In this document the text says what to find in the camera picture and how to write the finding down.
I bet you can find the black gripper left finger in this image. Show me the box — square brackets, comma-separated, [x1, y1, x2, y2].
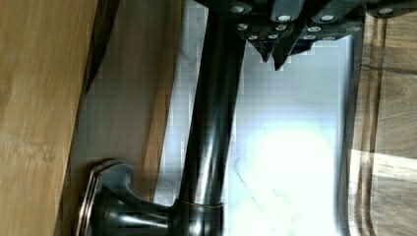
[195, 0, 296, 64]

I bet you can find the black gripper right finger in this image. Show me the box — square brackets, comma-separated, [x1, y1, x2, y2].
[271, 0, 416, 70]

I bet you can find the wooden drawer with black handle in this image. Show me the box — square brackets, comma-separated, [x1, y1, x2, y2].
[0, 0, 247, 236]

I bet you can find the walnut wooden cutting board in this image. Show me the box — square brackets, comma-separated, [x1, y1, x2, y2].
[348, 13, 417, 236]

